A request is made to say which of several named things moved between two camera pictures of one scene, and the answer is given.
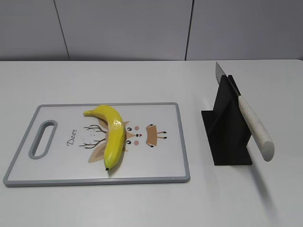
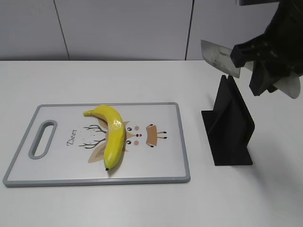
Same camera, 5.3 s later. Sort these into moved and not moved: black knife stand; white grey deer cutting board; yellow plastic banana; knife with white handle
Moved: knife with white handle
Not moved: white grey deer cutting board; black knife stand; yellow plastic banana
